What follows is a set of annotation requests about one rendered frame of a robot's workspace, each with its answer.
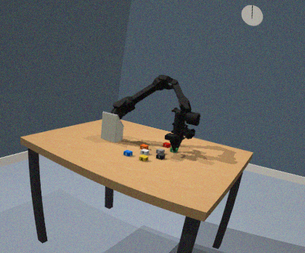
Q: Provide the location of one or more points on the orange block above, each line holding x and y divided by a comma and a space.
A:
144, 146

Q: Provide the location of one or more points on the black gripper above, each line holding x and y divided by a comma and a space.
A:
176, 138

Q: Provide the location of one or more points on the blue block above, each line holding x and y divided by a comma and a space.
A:
127, 153

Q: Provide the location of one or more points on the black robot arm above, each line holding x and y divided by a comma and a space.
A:
122, 107

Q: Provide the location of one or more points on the red block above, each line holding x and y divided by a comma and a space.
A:
167, 145

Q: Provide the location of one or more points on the yellow block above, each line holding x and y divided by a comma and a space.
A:
143, 158

